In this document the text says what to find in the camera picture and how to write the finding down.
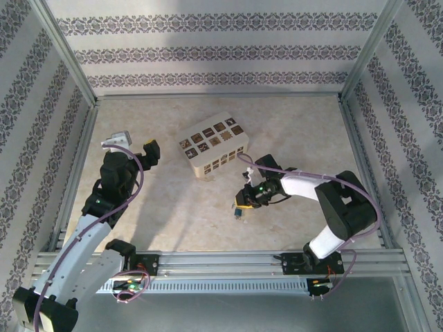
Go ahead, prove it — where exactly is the white box with dark tiles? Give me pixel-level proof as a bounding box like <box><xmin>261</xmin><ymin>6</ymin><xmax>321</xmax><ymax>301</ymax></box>
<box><xmin>178</xmin><ymin>111</ymin><xmax>250</xmax><ymax>179</ymax></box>

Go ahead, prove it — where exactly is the left controller board green light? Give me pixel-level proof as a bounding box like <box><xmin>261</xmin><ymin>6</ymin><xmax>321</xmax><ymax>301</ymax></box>
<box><xmin>112</xmin><ymin>280</ymin><xmax>145</xmax><ymax>293</ymax></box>

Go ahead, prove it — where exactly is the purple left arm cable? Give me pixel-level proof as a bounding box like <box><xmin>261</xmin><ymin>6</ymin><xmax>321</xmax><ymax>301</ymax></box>
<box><xmin>33</xmin><ymin>144</ymin><xmax>150</xmax><ymax>332</ymax></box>

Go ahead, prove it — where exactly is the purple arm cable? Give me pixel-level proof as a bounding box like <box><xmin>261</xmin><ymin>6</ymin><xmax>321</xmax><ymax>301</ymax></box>
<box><xmin>33</xmin><ymin>144</ymin><xmax>150</xmax><ymax>332</ymax></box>
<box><xmin>237</xmin><ymin>153</ymin><xmax>383</xmax><ymax>300</ymax></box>

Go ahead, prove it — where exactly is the aluminium side rail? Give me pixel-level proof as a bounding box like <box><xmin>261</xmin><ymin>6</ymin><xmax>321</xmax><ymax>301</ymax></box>
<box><xmin>337</xmin><ymin>98</ymin><xmax>403</xmax><ymax>250</ymax></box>
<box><xmin>47</xmin><ymin>103</ymin><xmax>100</xmax><ymax>252</ymax></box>

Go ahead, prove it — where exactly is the aluminium mounting rail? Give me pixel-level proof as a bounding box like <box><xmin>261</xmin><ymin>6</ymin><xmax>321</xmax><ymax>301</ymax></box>
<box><xmin>31</xmin><ymin>250</ymin><xmax>406</xmax><ymax>280</ymax></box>

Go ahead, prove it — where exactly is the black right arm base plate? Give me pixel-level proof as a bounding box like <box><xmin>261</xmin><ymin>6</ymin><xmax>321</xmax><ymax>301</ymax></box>
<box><xmin>282</xmin><ymin>252</ymin><xmax>344</xmax><ymax>277</ymax></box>

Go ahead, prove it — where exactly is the slotted grey cable duct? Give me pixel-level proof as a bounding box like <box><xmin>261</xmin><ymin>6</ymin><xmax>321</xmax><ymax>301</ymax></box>
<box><xmin>96</xmin><ymin>279</ymin><xmax>309</xmax><ymax>295</ymax></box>

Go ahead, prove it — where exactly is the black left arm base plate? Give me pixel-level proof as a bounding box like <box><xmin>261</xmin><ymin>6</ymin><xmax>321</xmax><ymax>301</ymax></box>
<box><xmin>133</xmin><ymin>254</ymin><xmax>161</xmax><ymax>277</ymax></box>

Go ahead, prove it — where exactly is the aluminium rear rail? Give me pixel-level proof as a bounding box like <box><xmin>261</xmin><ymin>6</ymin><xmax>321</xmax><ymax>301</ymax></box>
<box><xmin>95</xmin><ymin>93</ymin><xmax>342</xmax><ymax>102</ymax></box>

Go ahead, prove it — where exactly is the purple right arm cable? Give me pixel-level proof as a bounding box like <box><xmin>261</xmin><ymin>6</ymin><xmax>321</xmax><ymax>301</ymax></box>
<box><xmin>237</xmin><ymin>153</ymin><xmax>383</xmax><ymax>300</ymax></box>

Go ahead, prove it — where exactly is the aluminium frame post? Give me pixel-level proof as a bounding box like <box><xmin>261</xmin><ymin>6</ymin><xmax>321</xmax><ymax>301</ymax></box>
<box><xmin>33</xmin><ymin>0</ymin><xmax>97</xmax><ymax>107</ymax></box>
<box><xmin>339</xmin><ymin>0</ymin><xmax>406</xmax><ymax>103</ymax></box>

